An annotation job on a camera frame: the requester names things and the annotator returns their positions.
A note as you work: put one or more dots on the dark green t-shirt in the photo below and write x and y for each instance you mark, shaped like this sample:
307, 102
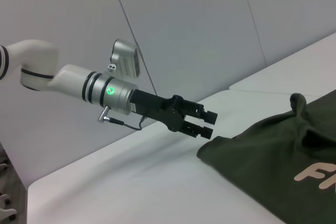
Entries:
262, 176

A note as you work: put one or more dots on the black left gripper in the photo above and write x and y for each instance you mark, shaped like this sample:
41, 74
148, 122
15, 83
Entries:
157, 108

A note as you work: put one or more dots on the white partition panel on casters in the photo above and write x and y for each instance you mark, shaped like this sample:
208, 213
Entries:
6, 212

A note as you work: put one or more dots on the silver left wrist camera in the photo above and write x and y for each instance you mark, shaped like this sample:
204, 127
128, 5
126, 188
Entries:
126, 60

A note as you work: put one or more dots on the white and silver left arm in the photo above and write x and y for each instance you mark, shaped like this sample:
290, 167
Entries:
71, 83

